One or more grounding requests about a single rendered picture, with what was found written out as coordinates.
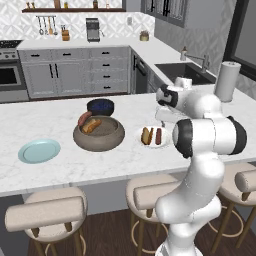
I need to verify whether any silver tap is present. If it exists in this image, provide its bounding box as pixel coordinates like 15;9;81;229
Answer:
185;53;211;74

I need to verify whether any beige bar stool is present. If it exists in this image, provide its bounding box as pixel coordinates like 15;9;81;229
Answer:
125;172;188;256
207;161;256;255
4;186;89;256

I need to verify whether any silver coffee machine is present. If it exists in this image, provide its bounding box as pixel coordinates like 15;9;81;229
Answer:
85;17;102;44

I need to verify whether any grey wall cabinet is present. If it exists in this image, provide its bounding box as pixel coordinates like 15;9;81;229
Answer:
140;0;188;29

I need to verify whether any light blue plate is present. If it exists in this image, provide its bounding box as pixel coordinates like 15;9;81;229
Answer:
17;138;62;165

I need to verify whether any hanging dark spoon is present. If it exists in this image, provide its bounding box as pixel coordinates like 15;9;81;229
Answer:
52;16;59;37

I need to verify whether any white plate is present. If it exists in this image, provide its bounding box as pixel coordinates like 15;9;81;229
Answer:
134;125;171;150

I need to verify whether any wooden wall shelf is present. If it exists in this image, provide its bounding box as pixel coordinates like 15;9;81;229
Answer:
21;7;127;14

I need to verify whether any black dishwasher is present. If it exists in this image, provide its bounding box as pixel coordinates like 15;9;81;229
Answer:
132;53;150;95

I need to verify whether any oven with hob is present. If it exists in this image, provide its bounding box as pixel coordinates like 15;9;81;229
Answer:
0;39;31;104

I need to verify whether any hanging wooden spatula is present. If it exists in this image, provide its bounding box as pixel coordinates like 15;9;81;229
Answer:
47;16;54;36

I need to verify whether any bun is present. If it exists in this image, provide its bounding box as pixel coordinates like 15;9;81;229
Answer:
140;126;155;146
82;118;103;135

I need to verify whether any small potted plant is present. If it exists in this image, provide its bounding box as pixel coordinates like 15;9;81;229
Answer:
139;29;151;43

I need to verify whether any grey cupboard run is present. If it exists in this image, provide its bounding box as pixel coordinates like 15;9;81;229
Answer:
17;46;132;100

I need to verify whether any brown bowl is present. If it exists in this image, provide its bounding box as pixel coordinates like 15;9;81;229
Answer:
72;115;126;153

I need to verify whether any soap dispenser bottle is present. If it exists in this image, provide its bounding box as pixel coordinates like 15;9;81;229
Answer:
180;45;188;62

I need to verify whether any wooden knife block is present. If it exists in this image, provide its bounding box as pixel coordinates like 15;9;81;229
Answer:
60;24;71;42

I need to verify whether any dark blue bowl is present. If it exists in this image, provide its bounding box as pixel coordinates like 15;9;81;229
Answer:
86;98;116;117

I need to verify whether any dark framed window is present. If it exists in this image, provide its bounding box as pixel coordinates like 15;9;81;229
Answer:
222;0;256;82

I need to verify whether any white paper towel roll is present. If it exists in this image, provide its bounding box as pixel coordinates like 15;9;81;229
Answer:
213;60;242;103

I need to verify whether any dark sink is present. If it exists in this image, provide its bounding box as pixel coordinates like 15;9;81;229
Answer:
154;61;217;86

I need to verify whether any hanging ladle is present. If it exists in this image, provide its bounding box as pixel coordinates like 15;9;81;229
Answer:
37;16;45;36

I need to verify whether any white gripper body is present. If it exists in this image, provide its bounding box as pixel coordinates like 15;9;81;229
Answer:
154;106;186;128

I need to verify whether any sausage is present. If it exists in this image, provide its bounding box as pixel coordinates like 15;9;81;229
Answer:
154;127;163;146
77;111;93;127

